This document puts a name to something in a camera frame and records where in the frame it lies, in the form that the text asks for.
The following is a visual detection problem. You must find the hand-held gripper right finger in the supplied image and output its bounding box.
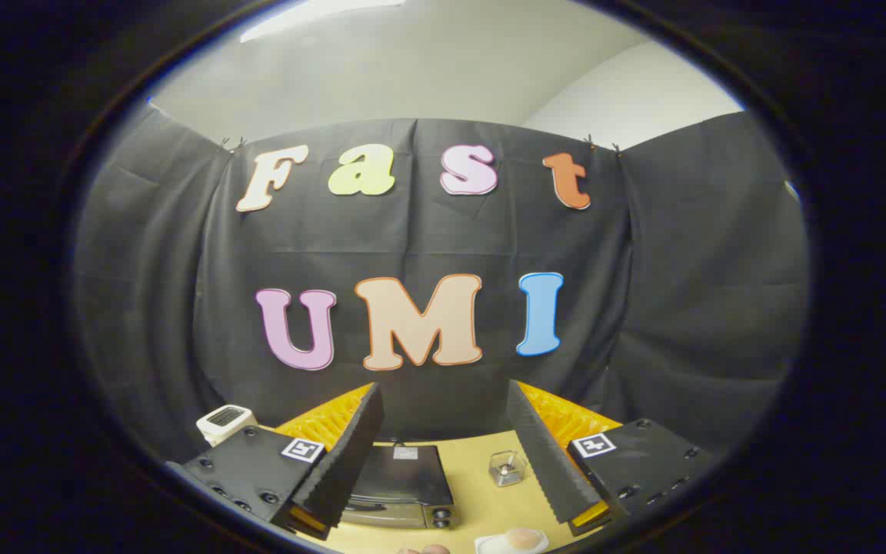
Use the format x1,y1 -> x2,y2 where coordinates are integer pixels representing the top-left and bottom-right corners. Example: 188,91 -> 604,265
506,379 -> 721,537

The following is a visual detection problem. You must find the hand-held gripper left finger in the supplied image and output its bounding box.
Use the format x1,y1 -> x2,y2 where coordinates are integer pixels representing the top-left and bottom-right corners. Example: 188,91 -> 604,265
165,382 -> 385,541

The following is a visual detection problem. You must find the black toaster oven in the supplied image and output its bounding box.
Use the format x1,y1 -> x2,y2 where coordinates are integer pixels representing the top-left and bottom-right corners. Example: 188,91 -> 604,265
339,442 -> 457,530

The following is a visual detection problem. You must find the white bread toaster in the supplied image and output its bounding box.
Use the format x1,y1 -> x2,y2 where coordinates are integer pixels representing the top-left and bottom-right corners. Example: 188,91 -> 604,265
196,404 -> 259,448

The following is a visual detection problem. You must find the clear glass jar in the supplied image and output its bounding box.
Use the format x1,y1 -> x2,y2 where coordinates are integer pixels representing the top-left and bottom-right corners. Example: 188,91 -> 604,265
488,450 -> 528,488

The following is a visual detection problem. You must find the white square plate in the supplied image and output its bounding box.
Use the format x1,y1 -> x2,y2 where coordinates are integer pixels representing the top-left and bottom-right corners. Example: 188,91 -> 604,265
474,531 -> 550,554

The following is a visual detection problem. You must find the black backdrop cloth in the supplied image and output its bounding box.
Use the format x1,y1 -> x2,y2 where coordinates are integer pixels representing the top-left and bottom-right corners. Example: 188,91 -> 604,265
74,104 -> 811,462

